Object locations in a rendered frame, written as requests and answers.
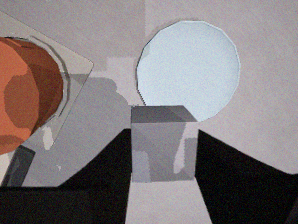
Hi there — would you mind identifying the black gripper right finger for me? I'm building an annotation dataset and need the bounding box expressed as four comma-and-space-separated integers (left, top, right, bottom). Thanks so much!
195, 129, 298, 224

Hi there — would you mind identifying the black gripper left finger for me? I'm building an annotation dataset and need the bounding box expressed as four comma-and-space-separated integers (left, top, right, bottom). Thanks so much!
0, 129, 132, 224

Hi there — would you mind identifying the terracotta orange cup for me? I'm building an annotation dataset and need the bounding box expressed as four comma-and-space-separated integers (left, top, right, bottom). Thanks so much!
0, 36, 63, 155

